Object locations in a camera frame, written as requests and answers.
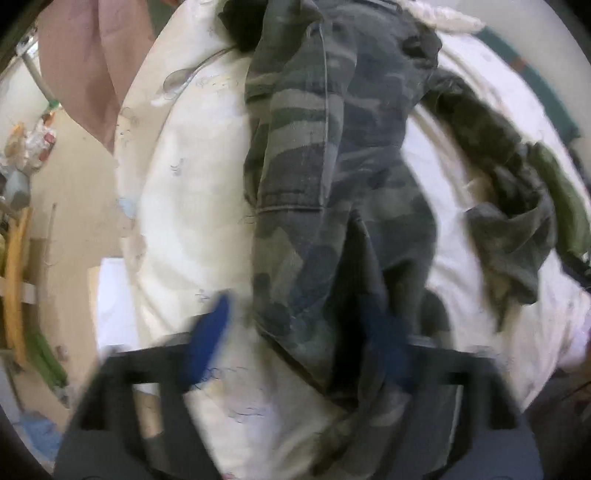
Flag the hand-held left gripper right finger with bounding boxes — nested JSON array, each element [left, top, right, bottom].
[[355, 301, 542, 480]]

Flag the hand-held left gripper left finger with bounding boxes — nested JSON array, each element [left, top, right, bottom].
[[54, 293, 232, 480]]

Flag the camouflage pants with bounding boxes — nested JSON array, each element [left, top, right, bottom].
[[217, 0, 560, 480]]

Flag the cream printed blanket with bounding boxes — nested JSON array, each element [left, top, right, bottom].
[[96, 0, 591, 480]]

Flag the green plastic object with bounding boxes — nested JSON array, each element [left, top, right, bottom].
[[25, 330, 70, 394]]

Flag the wooden rack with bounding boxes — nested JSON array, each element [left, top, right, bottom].
[[0, 207, 36, 366]]

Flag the olive green garment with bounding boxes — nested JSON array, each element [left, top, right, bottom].
[[526, 142, 591, 260]]

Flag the grey plastic jug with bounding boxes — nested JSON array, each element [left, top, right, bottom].
[[4, 170, 31, 209]]

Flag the pile of household clutter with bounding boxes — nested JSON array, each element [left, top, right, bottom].
[[0, 105, 62, 176]]

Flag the pink cloth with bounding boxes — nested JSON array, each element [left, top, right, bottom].
[[37, 0, 156, 154]]

